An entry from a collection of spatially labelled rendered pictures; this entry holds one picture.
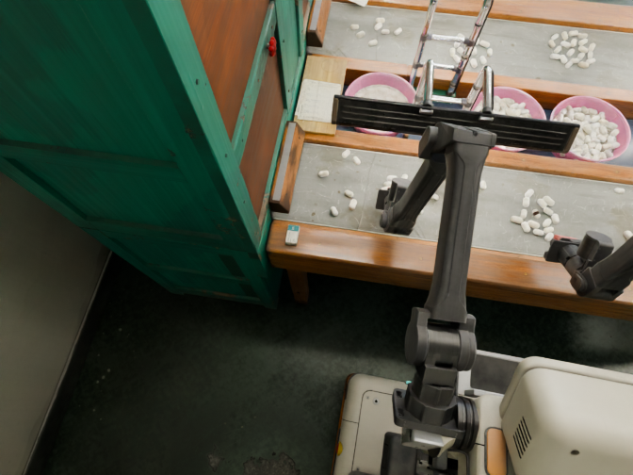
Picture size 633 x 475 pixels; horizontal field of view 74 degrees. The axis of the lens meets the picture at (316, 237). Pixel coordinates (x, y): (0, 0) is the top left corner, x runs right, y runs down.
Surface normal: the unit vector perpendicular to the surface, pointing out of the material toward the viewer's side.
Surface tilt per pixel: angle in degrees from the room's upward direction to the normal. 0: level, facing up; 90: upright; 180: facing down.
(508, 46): 0
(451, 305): 21
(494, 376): 0
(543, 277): 0
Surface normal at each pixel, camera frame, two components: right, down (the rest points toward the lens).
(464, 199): 0.05, 0.00
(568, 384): 0.12, -0.88
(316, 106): -0.01, -0.36
